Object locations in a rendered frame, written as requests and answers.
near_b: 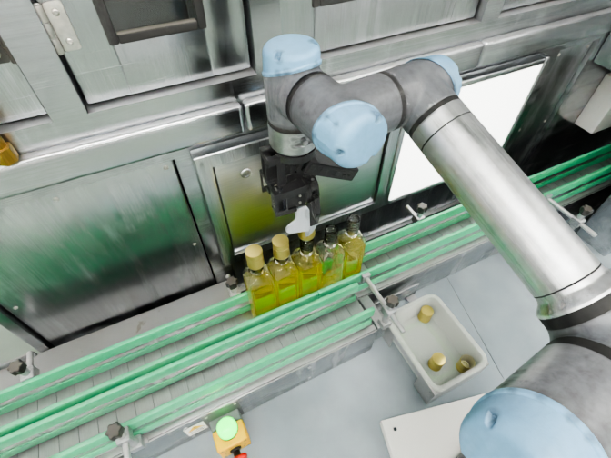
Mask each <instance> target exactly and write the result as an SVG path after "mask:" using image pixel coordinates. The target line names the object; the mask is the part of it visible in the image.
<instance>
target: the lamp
mask: <svg viewBox="0 0 611 458"><path fill-rule="evenodd" d="M216 430H217V433H218V436H219V437H220V438H221V439H222V440H224V441H230V440H232V439H233V438H235V436H236V434H237V432H238V425H237V422H236V421H235V420H234V419H233V418H231V417H225V418H223V419H221V420H220V421H219V423H218V425H217V427H216Z"/></svg>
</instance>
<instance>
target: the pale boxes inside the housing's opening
mask: <svg viewBox="0 0 611 458"><path fill-rule="evenodd" d="M575 124H576V125H578V126H580V127H581V128H583V129H585V130H586V131H588V132H589V133H590V134H593V133H596V132H598V131H601V130H604V129H606V128H608V127H610V126H611V73H608V74H606V75H605V77H604V78H603V80H602V82H601V83H600V85H599V86H598V88H597V89H596V90H595V92H594V93H593V95H592V97H591V98H590V100H589V101H588V103H587V104H586V106H585V108H584V109H583V111H582V113H581V114H580V116H579V117H578V118H577V119H576V121H575Z"/></svg>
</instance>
